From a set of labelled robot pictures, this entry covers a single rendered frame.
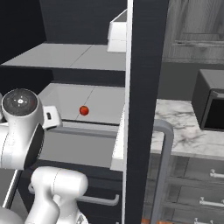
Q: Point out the grey wooden wall cupboard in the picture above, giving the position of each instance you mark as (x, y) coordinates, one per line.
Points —
(195, 29)

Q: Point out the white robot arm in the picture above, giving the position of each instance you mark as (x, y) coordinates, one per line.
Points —
(20, 140)

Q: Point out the dark fridge freezer drawer front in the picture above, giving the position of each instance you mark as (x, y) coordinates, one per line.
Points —
(102, 180)

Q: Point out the red apple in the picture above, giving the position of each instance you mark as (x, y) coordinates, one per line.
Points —
(84, 110)

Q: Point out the dark grey microwave oven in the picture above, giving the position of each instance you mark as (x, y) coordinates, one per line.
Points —
(210, 102)

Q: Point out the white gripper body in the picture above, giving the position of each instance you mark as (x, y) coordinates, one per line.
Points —
(56, 118)

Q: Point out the white fridge door bin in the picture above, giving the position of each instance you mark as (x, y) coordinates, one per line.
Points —
(119, 145)
(118, 32)

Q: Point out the grey wooden drawer run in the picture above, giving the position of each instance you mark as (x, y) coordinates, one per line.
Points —
(189, 189)

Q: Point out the dark fridge door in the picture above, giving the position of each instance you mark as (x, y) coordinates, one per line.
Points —
(145, 87)

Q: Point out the grey fridge crisper drawer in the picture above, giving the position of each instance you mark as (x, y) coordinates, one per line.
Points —
(78, 148)

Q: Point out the grey fridge shelf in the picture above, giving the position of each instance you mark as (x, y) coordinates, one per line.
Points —
(102, 102)
(73, 57)

